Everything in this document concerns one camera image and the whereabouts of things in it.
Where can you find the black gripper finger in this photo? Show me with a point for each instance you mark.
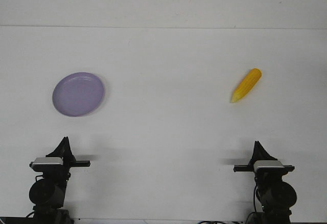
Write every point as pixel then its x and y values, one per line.
pixel 69 154
pixel 255 156
pixel 263 154
pixel 59 150

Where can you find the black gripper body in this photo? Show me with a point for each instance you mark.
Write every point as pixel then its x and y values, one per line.
pixel 266 173
pixel 67 165

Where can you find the purple round plate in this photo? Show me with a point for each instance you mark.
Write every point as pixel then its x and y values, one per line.
pixel 78 94

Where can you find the yellow corn cob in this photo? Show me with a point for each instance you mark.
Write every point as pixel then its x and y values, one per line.
pixel 246 85

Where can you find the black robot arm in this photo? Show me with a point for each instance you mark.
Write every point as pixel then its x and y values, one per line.
pixel 48 192
pixel 275 196

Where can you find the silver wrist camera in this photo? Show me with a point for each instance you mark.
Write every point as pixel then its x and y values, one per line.
pixel 267 164
pixel 42 164

